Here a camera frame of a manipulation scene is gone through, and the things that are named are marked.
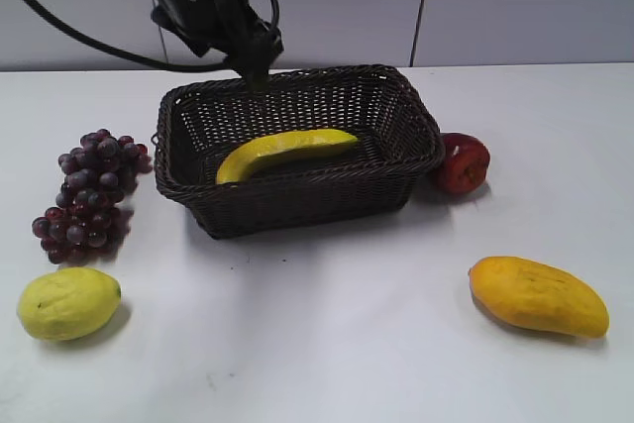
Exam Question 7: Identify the red apple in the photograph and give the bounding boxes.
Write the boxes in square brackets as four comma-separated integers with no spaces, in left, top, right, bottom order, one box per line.
[428,133,490,196]

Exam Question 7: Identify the black cable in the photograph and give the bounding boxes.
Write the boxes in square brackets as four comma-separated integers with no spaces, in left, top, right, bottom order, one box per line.
[0,0,282,73]

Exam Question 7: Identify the black wicker basket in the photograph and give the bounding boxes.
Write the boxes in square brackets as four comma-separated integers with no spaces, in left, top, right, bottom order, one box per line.
[154,64,444,239]

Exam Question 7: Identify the yellow lemon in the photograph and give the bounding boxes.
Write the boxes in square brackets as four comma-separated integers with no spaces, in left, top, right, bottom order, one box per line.
[17,267,122,342]

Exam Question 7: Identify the yellow mango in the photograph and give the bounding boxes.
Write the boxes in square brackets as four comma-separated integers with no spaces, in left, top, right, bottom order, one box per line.
[469,257,610,339]

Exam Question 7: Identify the purple grape bunch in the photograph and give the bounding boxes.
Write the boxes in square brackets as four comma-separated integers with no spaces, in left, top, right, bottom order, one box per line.
[32,129,152,265]

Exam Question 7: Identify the yellow banana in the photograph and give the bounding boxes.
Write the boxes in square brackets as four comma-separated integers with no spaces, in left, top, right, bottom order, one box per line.
[216,129,359,185]

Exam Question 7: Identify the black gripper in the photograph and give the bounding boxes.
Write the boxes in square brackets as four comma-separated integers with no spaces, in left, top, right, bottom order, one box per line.
[151,0,283,92]

